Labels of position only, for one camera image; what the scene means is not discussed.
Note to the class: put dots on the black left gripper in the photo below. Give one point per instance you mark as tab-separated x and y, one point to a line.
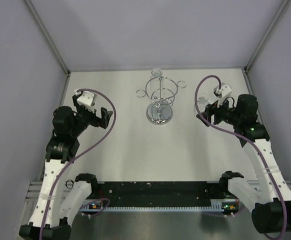
102	121

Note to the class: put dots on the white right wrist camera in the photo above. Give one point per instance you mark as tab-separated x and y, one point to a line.
219	95

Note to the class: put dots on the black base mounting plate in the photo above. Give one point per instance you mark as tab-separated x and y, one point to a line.
136	199

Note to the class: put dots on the clear ribbed wine glass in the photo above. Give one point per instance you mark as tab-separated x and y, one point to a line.
202	101

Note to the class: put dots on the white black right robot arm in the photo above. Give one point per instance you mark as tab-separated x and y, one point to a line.
270	207

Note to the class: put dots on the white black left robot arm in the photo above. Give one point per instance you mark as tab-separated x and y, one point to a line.
53	215

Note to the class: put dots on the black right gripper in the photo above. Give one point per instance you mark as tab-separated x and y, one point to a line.
213	109

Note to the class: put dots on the chrome wine glass rack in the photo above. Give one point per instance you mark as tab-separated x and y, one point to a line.
161	91

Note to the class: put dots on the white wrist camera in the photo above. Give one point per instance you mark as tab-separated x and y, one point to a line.
85	99
219	95

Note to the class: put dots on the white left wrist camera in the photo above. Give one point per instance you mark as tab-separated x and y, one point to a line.
85	99

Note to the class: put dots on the grey slotted cable duct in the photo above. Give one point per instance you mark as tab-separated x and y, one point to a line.
212	206

